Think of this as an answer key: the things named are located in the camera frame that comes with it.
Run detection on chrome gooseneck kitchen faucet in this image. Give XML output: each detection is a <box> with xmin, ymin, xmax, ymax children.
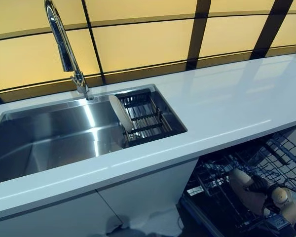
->
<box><xmin>43</xmin><ymin>0</ymin><xmax>95</xmax><ymax>101</ymax></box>

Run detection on wide white cabinet door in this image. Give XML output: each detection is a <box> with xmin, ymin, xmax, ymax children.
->
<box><xmin>0</xmin><ymin>189</ymin><xmax>124</xmax><ymax>237</ymax></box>

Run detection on stainless steel sink basin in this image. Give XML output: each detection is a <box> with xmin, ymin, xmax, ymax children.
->
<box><xmin>0</xmin><ymin>83</ymin><xmax>188</xmax><ymax>186</ymax></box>

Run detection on black built-in dishwasher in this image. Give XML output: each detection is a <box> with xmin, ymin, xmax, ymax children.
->
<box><xmin>178</xmin><ymin>125</ymin><xmax>296</xmax><ymax>237</ymax></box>

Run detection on dishwasher wire basket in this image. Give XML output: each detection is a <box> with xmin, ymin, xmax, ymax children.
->
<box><xmin>260</xmin><ymin>132</ymin><xmax>296</xmax><ymax>184</ymax></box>
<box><xmin>194</xmin><ymin>153</ymin><xmax>296</xmax><ymax>232</ymax></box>

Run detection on dishwasher upper wire basket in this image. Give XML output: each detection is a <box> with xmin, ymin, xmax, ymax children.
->
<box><xmin>260</xmin><ymin>132</ymin><xmax>296</xmax><ymax>184</ymax></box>

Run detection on beige round ceramic plate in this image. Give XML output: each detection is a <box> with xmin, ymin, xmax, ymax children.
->
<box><xmin>227</xmin><ymin>167</ymin><xmax>269</xmax><ymax>217</ymax></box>
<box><xmin>108</xmin><ymin>94</ymin><xmax>134</xmax><ymax>134</ymax></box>

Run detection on black wire dish rack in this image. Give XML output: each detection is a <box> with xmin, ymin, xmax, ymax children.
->
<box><xmin>114</xmin><ymin>89</ymin><xmax>175</xmax><ymax>149</ymax></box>

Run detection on narrow white cabinet door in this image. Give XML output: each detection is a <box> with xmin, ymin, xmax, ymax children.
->
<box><xmin>96</xmin><ymin>158</ymin><xmax>200</xmax><ymax>237</ymax></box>

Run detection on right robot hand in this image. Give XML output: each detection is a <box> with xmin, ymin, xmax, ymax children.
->
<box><xmin>245</xmin><ymin>173</ymin><xmax>276</xmax><ymax>198</ymax></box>

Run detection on dishwasher lower wire basket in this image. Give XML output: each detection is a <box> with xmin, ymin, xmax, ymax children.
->
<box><xmin>194</xmin><ymin>153</ymin><xmax>296</xmax><ymax>232</ymax></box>

